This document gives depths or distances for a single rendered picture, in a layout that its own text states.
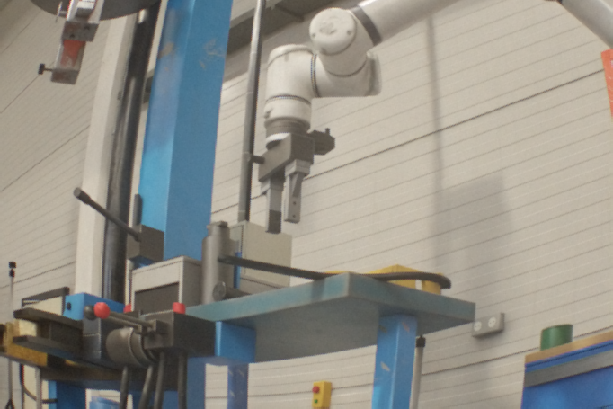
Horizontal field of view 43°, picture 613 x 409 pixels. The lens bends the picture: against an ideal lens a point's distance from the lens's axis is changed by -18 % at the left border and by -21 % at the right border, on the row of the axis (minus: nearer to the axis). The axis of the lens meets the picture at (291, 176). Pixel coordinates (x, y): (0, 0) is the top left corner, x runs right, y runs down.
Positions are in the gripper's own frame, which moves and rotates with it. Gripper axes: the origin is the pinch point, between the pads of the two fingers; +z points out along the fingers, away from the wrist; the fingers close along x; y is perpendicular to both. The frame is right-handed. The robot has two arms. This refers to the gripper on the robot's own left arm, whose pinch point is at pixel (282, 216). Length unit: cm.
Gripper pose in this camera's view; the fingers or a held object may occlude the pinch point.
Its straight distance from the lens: 170.3
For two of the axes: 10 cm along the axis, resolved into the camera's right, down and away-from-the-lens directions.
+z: -0.4, 9.3, -3.7
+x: 4.6, -3.1, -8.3
